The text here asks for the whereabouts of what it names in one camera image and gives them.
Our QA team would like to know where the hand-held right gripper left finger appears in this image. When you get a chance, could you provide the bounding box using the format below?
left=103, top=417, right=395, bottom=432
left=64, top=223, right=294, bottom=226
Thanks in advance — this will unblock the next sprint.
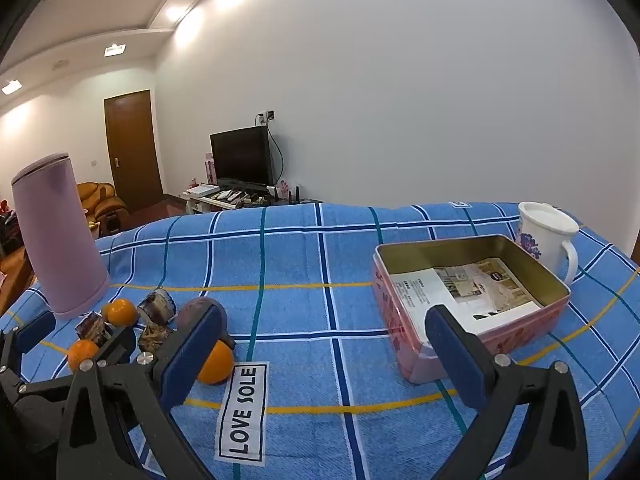
left=59, top=305, right=227, bottom=480

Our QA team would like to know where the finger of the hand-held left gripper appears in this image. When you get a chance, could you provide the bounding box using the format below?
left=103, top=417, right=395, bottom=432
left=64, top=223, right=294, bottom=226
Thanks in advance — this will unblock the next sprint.
left=0, top=310, right=57, bottom=401
left=20, top=326, right=138, bottom=403

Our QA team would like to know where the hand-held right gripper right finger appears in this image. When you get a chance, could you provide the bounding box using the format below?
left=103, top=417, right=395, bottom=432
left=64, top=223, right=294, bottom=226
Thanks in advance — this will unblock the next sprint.
left=424, top=304, right=591, bottom=480

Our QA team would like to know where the orange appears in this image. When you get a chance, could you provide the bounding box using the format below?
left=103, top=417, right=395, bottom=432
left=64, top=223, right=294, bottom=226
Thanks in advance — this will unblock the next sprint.
left=102, top=299, right=139, bottom=327
left=67, top=340, right=101, bottom=373
left=196, top=340, right=236, bottom=385

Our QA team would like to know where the purple sugarcane piece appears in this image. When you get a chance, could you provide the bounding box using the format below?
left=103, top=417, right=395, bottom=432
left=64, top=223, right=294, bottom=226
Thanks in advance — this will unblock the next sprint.
left=75, top=311, right=115, bottom=347
left=137, top=289, right=176, bottom=323
left=137, top=324, right=173, bottom=353

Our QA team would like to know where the purple passion fruit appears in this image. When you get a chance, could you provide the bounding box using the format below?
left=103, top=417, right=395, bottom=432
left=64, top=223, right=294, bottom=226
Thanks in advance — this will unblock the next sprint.
left=177, top=296, right=227, bottom=333

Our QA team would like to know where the pink metal tin box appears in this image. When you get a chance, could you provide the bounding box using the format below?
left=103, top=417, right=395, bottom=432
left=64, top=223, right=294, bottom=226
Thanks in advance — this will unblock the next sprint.
left=372, top=234, right=572, bottom=385

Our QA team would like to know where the lilac thermos bottle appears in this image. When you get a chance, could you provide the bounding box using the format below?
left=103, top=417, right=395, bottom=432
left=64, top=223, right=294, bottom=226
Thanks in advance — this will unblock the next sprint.
left=11, top=151, right=111, bottom=320

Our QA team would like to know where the blue plaid cloth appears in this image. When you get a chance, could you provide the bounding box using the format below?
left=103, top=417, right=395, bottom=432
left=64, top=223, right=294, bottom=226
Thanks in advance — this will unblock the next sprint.
left=0, top=201, right=640, bottom=480

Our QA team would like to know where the orange leather sofa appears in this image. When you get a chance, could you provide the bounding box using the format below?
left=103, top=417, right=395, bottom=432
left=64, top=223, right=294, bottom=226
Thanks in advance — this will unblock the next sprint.
left=76, top=181, right=128, bottom=238

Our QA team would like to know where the white television stand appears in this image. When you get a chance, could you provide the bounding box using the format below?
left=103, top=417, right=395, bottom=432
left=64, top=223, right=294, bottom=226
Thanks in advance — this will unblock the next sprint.
left=181, top=187, right=323, bottom=216

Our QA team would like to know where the black router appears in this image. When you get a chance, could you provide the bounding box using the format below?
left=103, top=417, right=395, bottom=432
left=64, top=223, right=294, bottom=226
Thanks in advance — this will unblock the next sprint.
left=265, top=186, right=301, bottom=206

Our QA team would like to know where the brown wooden door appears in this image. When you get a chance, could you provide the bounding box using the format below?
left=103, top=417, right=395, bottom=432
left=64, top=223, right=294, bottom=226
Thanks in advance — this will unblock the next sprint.
left=104, top=90, right=165, bottom=213

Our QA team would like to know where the black television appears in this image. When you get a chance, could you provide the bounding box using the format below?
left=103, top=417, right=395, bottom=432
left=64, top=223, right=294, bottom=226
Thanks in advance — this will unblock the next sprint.
left=209, top=126, right=273, bottom=191

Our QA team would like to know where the black television cable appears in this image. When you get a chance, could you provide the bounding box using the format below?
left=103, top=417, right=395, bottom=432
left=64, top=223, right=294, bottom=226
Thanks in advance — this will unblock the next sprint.
left=265, top=122, right=283, bottom=186

